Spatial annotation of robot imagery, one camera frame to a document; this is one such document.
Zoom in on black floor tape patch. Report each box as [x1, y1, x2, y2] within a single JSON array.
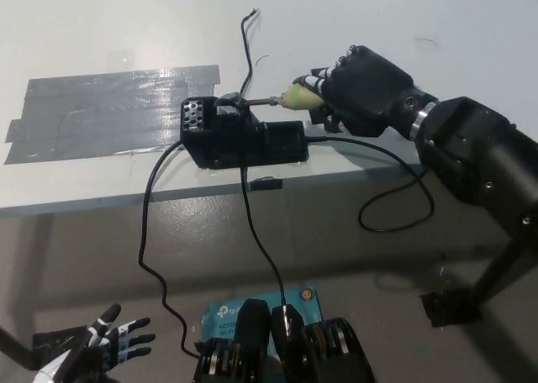
[[32, 326, 92, 353], [419, 288, 483, 328]]

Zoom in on black soldering iron cable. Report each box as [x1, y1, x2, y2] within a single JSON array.
[[306, 135, 436, 233]]

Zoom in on black soldering station base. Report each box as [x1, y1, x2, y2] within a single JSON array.
[[180, 92, 310, 172]]

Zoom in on black robot torso blocks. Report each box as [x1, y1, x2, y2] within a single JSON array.
[[193, 298, 375, 383]]

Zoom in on soldering iron with taped handle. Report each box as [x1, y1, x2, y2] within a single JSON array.
[[241, 84, 327, 111]]

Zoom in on black power cable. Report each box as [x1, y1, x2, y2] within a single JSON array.
[[137, 142, 203, 359]]

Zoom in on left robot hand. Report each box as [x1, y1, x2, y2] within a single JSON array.
[[86, 302, 156, 374]]

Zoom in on teal tp-link box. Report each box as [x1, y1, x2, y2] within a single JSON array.
[[200, 286, 324, 354]]

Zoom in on small black tape strip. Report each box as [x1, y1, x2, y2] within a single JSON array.
[[251, 176, 283, 192]]

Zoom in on black cable with metal plug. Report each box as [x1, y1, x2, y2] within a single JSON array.
[[240, 166, 293, 340]]

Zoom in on thin black frayed cable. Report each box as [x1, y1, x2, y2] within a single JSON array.
[[240, 7, 261, 98]]

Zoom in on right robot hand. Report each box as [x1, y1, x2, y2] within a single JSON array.
[[293, 45, 435, 139]]

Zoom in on grey duct tape patch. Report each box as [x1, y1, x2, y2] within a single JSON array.
[[3, 65, 222, 165]]

